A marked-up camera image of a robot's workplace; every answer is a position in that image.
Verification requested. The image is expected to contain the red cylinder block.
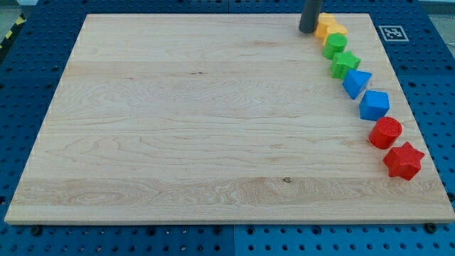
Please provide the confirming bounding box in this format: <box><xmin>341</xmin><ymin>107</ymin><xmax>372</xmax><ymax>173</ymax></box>
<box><xmin>368</xmin><ymin>117</ymin><xmax>402</xmax><ymax>149</ymax></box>

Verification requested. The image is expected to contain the blue cube block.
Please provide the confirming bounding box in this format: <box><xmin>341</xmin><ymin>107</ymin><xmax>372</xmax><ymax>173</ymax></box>
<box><xmin>359</xmin><ymin>90</ymin><xmax>390</xmax><ymax>121</ymax></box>

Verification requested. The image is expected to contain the blue triangular block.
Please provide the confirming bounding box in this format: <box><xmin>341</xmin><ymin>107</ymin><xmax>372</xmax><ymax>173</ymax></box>
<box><xmin>342</xmin><ymin>69</ymin><xmax>372</xmax><ymax>100</ymax></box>

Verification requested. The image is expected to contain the green star block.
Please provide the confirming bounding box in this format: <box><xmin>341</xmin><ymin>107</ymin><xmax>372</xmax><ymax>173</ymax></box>
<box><xmin>330</xmin><ymin>51</ymin><xmax>361</xmax><ymax>80</ymax></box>

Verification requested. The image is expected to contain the black bolt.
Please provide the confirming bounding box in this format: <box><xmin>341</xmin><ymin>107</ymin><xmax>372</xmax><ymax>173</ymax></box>
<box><xmin>29</xmin><ymin>225</ymin><xmax>43</xmax><ymax>237</ymax></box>
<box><xmin>424</xmin><ymin>223</ymin><xmax>438</xmax><ymax>234</ymax></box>

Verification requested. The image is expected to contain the yellow block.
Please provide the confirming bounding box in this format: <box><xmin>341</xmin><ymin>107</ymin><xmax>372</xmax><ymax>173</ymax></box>
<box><xmin>314</xmin><ymin>13</ymin><xmax>336</xmax><ymax>39</ymax></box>
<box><xmin>323</xmin><ymin>23</ymin><xmax>348</xmax><ymax>45</ymax></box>

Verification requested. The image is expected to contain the black bolt left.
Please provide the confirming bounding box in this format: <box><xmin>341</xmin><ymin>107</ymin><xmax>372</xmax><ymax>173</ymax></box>
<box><xmin>29</xmin><ymin>225</ymin><xmax>43</xmax><ymax>237</ymax></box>

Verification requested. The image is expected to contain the yellow block near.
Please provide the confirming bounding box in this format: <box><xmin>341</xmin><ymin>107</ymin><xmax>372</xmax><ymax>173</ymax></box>
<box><xmin>323</xmin><ymin>23</ymin><xmax>348</xmax><ymax>45</ymax></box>

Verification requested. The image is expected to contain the yellow block far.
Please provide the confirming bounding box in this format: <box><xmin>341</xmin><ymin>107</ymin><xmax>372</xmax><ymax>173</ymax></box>
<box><xmin>314</xmin><ymin>13</ymin><xmax>336</xmax><ymax>39</ymax></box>

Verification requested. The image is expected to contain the white fiducial marker tag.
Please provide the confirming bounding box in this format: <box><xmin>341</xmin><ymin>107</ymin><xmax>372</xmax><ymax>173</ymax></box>
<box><xmin>378</xmin><ymin>25</ymin><xmax>409</xmax><ymax>42</ymax></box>

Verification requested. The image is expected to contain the light wooden board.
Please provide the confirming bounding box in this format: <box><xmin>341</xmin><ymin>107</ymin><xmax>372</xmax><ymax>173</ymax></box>
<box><xmin>5</xmin><ymin>14</ymin><xmax>454</xmax><ymax>225</ymax></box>

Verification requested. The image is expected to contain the red star block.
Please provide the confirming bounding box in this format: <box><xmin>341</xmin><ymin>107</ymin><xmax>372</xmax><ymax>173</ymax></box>
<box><xmin>382</xmin><ymin>142</ymin><xmax>425</xmax><ymax>181</ymax></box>

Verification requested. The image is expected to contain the green cylinder block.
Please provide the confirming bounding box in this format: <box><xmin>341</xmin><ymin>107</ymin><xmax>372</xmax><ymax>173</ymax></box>
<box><xmin>323</xmin><ymin>33</ymin><xmax>348</xmax><ymax>60</ymax></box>

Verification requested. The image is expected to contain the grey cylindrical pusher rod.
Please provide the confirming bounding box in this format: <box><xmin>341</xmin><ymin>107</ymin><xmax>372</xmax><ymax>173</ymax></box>
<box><xmin>299</xmin><ymin>0</ymin><xmax>323</xmax><ymax>34</ymax></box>

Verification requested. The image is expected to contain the black bolt right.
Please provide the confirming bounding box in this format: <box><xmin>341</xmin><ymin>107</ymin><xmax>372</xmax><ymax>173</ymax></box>
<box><xmin>424</xmin><ymin>223</ymin><xmax>438</xmax><ymax>234</ymax></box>

